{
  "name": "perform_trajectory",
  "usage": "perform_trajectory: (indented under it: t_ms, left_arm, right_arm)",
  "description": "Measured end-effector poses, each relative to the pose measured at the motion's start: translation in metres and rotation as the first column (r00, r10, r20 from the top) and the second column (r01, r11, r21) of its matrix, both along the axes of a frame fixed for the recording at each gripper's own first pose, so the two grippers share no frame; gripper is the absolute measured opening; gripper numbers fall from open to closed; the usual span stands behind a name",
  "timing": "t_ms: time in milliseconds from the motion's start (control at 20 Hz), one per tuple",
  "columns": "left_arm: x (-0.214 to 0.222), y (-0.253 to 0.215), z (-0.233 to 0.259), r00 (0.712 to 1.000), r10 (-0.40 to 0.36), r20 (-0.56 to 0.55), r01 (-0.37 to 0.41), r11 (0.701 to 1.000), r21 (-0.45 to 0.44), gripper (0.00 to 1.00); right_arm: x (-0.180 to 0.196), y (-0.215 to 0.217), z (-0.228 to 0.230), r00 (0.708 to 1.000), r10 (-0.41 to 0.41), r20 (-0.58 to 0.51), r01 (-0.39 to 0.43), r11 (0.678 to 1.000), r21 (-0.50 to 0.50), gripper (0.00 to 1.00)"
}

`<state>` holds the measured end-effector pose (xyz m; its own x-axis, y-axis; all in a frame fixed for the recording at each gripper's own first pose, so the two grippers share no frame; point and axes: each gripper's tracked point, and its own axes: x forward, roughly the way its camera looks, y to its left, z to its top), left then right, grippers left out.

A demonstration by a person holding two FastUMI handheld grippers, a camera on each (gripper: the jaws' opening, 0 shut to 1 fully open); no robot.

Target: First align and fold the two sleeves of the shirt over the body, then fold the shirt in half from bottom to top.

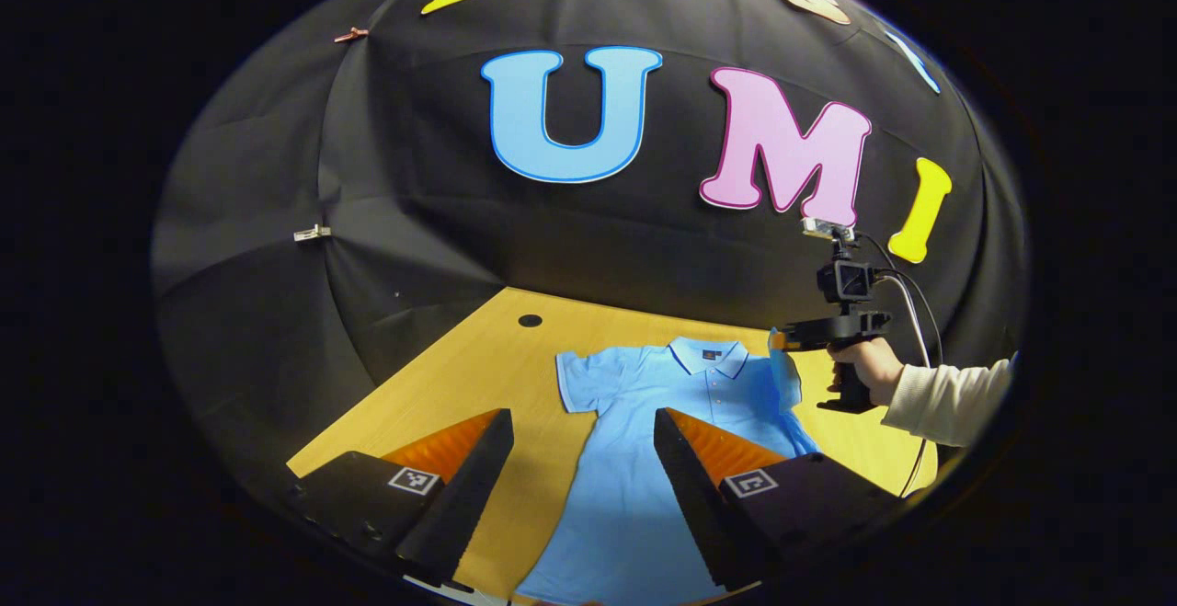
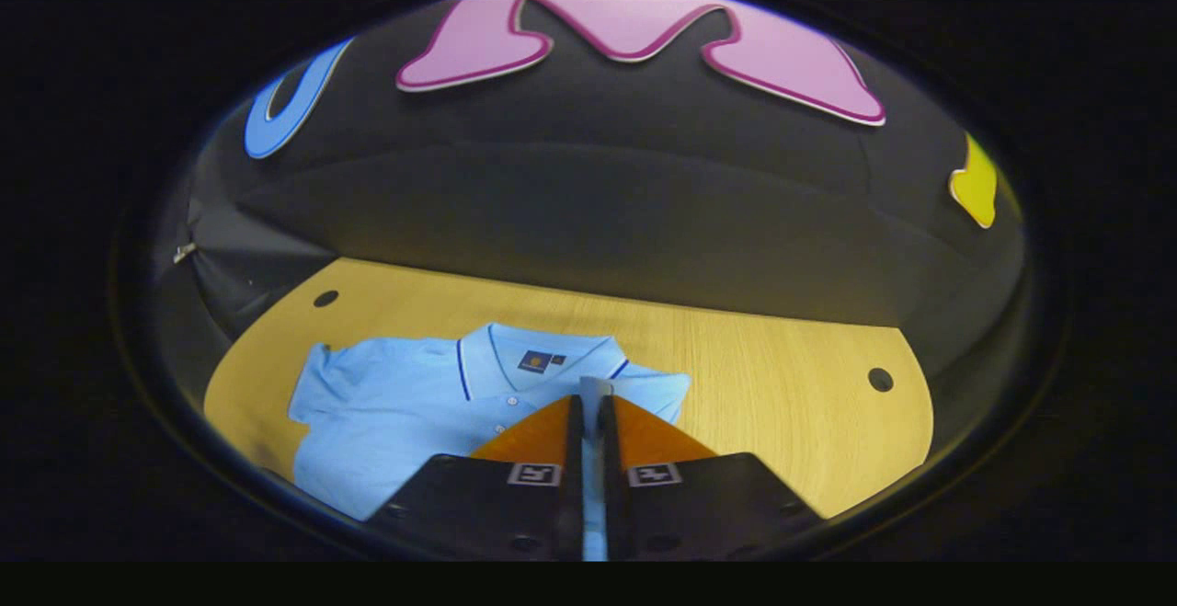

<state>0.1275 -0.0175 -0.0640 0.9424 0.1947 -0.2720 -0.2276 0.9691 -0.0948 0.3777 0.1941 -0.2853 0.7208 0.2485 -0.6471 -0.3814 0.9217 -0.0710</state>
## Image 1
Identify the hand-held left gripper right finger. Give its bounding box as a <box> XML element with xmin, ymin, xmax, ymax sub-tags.
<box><xmin>654</xmin><ymin>406</ymin><xmax>907</xmax><ymax>593</ymax></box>

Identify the light blue T-shirt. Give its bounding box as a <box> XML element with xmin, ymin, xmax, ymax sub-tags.
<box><xmin>515</xmin><ymin>326</ymin><xmax>821</xmax><ymax>606</ymax></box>

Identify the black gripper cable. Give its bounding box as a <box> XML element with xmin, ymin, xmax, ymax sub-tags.
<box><xmin>855</xmin><ymin>231</ymin><xmax>945</xmax><ymax>498</ymax></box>

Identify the black backdrop cloth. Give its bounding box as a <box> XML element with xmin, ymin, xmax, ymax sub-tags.
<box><xmin>152</xmin><ymin>0</ymin><xmax>1029</xmax><ymax>515</ymax></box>

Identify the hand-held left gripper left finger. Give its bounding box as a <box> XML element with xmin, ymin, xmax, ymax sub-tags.
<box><xmin>285</xmin><ymin>408</ymin><xmax>514</xmax><ymax>589</ymax></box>

